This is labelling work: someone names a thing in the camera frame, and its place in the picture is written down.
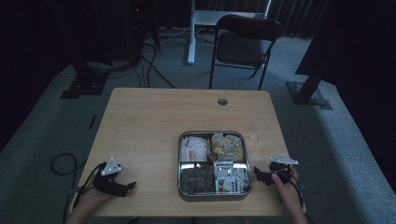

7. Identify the bundle of black floor cables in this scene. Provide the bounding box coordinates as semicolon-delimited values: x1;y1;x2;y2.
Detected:
108;27;177;90

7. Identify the dark square compartment box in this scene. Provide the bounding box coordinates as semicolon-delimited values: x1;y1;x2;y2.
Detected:
177;131;253;202

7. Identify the person's right hand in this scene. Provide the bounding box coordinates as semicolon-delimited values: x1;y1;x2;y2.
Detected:
271;165;301;204

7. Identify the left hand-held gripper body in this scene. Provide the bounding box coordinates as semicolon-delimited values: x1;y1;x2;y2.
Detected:
92;157;129;198

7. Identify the right hand-held gripper cable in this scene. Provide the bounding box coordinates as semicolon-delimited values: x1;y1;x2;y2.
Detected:
284;169;316;224

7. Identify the pile of dark packets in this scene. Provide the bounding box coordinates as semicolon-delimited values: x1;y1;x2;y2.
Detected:
180;163;216;194

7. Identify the black looped floor cable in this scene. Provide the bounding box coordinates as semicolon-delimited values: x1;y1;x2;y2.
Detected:
49;152;88;176

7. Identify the left hand-held gripper cable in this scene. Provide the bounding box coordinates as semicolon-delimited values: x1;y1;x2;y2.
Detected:
62;164;104;223

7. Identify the white desk frame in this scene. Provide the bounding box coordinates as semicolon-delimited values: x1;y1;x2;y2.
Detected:
187;0;273;65

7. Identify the black stand with base plate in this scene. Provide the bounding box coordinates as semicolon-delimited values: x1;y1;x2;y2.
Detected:
286;73;333;111
60;59;110;100

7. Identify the pile of yellow tea bags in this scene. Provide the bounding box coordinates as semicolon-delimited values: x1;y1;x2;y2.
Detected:
211;133;245;161

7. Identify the pile of white colourful packets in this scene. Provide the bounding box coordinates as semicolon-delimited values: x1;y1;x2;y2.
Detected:
214;161;251;194

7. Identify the person's left hand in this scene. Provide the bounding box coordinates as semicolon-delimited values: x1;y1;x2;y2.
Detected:
78;185;108;210

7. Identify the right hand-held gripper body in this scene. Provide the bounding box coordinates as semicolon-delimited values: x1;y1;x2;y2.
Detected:
268;153;299;185

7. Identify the hand-held gripper cable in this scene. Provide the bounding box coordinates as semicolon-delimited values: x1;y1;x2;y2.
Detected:
284;169;316;224
62;164;104;223

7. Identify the black folding chair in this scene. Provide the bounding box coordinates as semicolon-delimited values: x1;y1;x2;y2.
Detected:
208;14;282;91

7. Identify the pile of white orange packets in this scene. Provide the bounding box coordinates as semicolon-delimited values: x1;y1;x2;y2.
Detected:
180;135;209;162

